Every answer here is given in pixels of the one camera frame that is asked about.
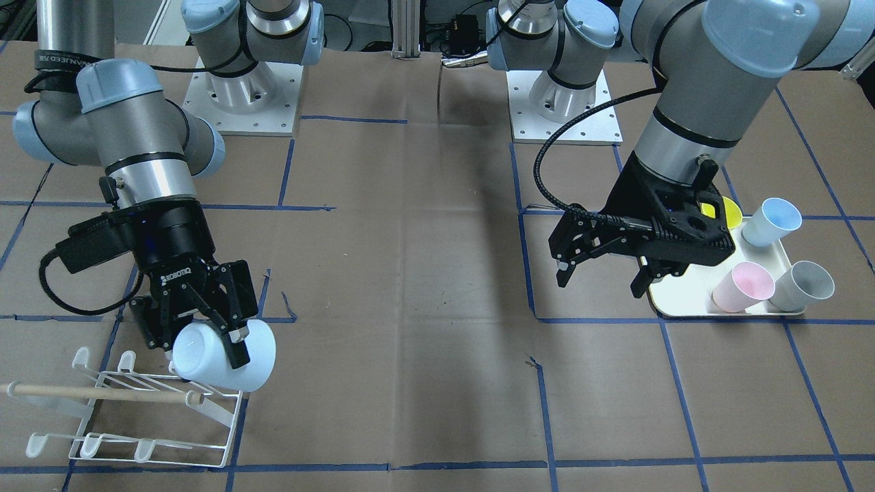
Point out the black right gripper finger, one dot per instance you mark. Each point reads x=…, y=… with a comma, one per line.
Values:
x=163, y=313
x=225, y=294

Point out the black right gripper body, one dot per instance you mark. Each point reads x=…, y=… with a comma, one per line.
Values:
x=169, y=246

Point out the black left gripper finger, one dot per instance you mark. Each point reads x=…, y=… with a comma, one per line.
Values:
x=581, y=235
x=653, y=271

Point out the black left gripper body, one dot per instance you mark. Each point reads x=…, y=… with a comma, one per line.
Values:
x=621, y=201

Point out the light blue plastic cup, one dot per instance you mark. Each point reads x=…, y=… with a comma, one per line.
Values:
x=198, y=355

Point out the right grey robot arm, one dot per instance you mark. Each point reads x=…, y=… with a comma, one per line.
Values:
x=97, y=109

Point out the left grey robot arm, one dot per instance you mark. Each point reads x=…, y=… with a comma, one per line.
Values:
x=715, y=63

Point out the yellow plastic cup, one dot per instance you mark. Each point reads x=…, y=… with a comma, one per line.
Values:
x=733, y=214

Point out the pink plastic cup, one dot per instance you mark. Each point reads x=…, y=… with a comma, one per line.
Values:
x=745, y=285

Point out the grey plastic cup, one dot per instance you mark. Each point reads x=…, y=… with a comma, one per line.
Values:
x=803, y=284

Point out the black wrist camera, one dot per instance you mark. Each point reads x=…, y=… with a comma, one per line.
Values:
x=93, y=242

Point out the white wire cup rack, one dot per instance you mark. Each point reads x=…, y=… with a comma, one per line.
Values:
x=135, y=418

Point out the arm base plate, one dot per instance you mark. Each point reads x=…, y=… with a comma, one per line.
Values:
x=538, y=107
x=261, y=103

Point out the aluminium frame post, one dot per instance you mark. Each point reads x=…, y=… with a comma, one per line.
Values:
x=406, y=28

